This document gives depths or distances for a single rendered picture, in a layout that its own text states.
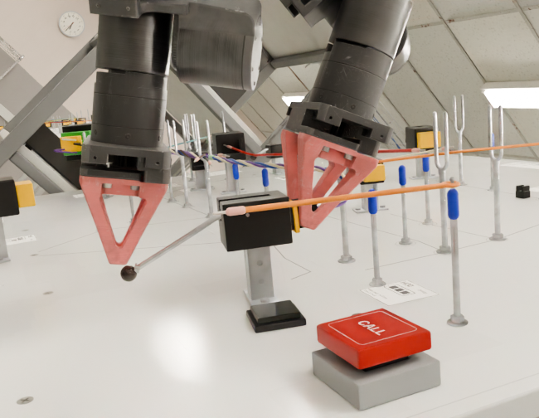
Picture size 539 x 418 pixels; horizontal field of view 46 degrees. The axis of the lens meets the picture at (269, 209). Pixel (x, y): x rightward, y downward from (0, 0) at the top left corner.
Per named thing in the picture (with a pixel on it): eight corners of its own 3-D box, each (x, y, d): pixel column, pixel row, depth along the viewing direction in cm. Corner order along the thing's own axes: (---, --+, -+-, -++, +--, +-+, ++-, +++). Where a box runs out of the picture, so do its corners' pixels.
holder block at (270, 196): (220, 241, 57) (216, 196, 56) (282, 233, 58) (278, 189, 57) (226, 252, 53) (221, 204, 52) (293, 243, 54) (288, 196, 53)
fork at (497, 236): (511, 239, 68) (508, 104, 65) (497, 242, 67) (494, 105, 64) (497, 235, 69) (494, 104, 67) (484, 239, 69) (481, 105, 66)
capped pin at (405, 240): (414, 244, 69) (410, 165, 68) (400, 245, 69) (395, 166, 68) (411, 240, 71) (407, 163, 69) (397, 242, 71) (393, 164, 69)
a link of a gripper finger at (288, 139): (322, 225, 60) (355, 130, 59) (347, 242, 53) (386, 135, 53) (255, 204, 59) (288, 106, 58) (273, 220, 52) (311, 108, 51)
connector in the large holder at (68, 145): (96, 153, 118) (93, 129, 117) (88, 154, 115) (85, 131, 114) (67, 154, 119) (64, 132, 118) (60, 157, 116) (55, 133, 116)
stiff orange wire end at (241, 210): (211, 216, 42) (211, 207, 42) (454, 186, 45) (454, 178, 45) (214, 220, 41) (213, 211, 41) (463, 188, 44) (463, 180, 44)
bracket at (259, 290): (243, 292, 58) (238, 238, 57) (269, 288, 58) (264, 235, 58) (252, 308, 54) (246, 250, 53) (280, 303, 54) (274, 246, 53)
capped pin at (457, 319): (442, 323, 47) (436, 177, 45) (456, 318, 47) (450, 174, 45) (458, 328, 45) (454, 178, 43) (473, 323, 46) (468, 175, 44)
